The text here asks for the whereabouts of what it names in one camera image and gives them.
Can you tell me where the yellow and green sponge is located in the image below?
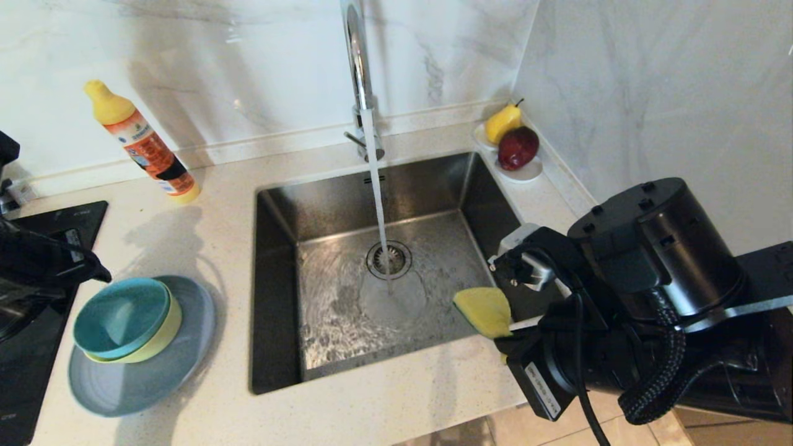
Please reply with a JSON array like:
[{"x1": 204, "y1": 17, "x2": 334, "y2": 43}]
[{"x1": 452, "y1": 286, "x2": 514, "y2": 339}]

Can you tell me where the teal bowl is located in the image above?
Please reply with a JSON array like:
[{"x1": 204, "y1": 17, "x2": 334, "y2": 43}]
[{"x1": 72, "y1": 277, "x2": 171, "y2": 361}]

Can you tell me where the orange dish soap bottle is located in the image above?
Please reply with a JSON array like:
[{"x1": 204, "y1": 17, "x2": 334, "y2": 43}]
[{"x1": 85, "y1": 79, "x2": 202, "y2": 204}]

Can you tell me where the chrome kitchen faucet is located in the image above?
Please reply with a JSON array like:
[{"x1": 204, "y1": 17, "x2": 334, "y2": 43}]
[{"x1": 339, "y1": 0, "x2": 386, "y2": 163}]

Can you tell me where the metal sink drain strainer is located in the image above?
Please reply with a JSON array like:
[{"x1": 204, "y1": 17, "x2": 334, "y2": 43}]
[{"x1": 366, "y1": 240, "x2": 413, "y2": 281}]

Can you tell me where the stainless steel sink basin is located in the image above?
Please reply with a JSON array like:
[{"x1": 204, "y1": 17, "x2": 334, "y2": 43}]
[{"x1": 250, "y1": 151, "x2": 571, "y2": 396}]

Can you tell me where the yellow-green bowl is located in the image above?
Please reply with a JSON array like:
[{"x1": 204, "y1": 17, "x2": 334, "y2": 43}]
[{"x1": 84, "y1": 296, "x2": 183, "y2": 364}]

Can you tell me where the black induction cooktop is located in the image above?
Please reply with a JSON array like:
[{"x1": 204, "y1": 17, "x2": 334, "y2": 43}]
[{"x1": 0, "y1": 200, "x2": 108, "y2": 446}]

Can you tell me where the blue-grey plate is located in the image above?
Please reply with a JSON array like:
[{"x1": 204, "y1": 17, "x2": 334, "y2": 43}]
[{"x1": 68, "y1": 275, "x2": 216, "y2": 417}]

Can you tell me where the dark red apple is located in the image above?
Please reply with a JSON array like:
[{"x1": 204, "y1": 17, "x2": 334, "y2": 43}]
[{"x1": 497, "y1": 126, "x2": 540, "y2": 171}]

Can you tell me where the yellow pear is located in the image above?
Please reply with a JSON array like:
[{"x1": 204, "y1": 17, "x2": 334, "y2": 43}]
[{"x1": 484, "y1": 98, "x2": 525, "y2": 145}]

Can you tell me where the white framed wrist camera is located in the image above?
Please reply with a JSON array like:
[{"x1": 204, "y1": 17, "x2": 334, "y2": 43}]
[{"x1": 0, "y1": 180, "x2": 35, "y2": 212}]

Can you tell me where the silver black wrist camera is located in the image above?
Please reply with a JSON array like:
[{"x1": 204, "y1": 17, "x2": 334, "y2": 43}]
[{"x1": 488, "y1": 223, "x2": 582, "y2": 292}]

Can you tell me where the black braided cable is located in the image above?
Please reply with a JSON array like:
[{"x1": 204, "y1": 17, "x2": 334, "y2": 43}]
[{"x1": 620, "y1": 304, "x2": 744, "y2": 426}]

